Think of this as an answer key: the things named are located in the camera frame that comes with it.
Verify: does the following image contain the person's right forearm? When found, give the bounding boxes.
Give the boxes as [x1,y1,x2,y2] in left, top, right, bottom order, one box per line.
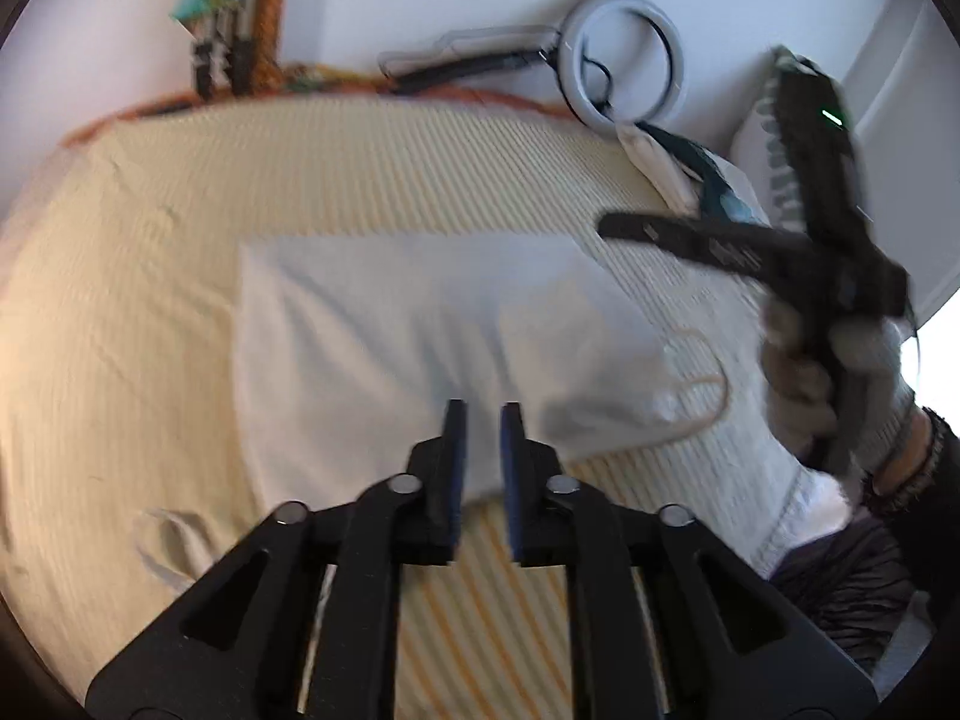
[862,405,960,620]

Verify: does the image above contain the brown bed frame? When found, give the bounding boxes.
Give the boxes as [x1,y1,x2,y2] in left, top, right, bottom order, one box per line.
[60,71,571,147]

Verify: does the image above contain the white strappy top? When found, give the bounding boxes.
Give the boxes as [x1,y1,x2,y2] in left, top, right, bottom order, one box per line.
[231,232,732,505]

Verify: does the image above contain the black ring light stand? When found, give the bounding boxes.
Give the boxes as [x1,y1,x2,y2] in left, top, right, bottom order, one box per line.
[390,49,557,96]

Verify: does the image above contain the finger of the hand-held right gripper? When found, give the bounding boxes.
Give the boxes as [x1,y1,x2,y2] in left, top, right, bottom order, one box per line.
[598,211,812,287]

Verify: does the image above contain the yellow striped blanket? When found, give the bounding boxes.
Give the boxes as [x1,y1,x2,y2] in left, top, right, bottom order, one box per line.
[0,97,841,720]

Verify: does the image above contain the white printed tote bag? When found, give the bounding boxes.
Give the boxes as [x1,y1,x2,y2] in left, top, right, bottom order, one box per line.
[616,120,773,231]

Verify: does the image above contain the person's dark grey clothing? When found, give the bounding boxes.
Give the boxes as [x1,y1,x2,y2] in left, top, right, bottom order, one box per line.
[765,517,935,680]

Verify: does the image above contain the thin black cable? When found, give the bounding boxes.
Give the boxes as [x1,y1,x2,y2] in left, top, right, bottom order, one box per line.
[377,25,562,85]

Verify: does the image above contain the silver black tripod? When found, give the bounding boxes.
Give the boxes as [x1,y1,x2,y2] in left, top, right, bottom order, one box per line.
[191,0,254,96]

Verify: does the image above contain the white ring light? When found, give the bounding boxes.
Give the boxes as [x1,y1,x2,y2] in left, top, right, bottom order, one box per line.
[561,0,687,126]

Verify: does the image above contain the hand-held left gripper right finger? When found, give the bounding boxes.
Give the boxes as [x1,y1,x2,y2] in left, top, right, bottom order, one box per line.
[500,401,878,720]

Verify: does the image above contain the person's right hand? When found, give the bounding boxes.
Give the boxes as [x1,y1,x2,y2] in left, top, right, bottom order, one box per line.
[760,298,920,482]

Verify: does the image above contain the green white patterned pillow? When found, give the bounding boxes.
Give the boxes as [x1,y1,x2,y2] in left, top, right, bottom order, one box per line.
[731,45,826,232]

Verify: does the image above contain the dark beaded bracelet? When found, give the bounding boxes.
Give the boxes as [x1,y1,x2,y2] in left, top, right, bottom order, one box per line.
[861,409,950,518]

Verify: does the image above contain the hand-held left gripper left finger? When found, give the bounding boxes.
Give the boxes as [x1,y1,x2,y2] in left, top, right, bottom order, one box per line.
[84,399,470,720]

